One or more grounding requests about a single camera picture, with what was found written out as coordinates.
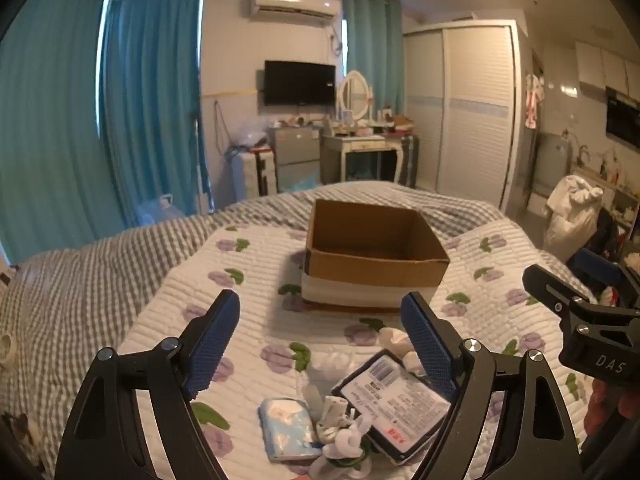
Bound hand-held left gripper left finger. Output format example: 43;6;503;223
54;289;242;480

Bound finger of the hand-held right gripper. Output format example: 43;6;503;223
570;247;640;312
522;263;597;322

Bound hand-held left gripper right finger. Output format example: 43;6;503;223
400;291;584;480

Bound white socks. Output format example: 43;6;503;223
377;326;426;376

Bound black wet wipes packet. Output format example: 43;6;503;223
331;349;453;463

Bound brown cardboard box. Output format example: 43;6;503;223
301;198;451;311

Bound light blue tissue packet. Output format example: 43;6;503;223
258;396;323;462

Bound white green soft toy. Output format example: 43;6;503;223
308;394;381;480

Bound person's right hand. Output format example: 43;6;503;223
585;377;640;445

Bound white stuffed laundry bag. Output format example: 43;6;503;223
542;174;606;263

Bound floral white quilt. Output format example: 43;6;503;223
117;220;601;480

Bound grey checkered bed sheet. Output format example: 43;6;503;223
0;180;508;476

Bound clear water jug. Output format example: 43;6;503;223
134;192;187;226

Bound black range hood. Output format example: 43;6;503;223
605;86;640;151

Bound white suitcase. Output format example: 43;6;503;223
235;150;277;201

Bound hanging pink white clothes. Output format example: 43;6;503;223
524;72;545;131

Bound white sliding door wardrobe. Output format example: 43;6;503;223
402;19;521;213

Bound white upper kitchen cabinets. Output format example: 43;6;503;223
574;40;640;96

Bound grey mini fridge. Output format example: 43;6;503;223
269;126;322;195

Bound white dressing table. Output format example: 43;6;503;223
320;130;406;186

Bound clear plastic bag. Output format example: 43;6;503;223
231;120;268;151

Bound oval vanity mirror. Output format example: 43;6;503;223
338;70;375;123

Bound wide teal curtain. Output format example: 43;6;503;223
0;0;207;266

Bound narrow teal curtain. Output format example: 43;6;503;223
341;0;405;121

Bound white air conditioner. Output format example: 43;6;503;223
248;0;341;27

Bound black wall television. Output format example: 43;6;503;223
264;60;337;107

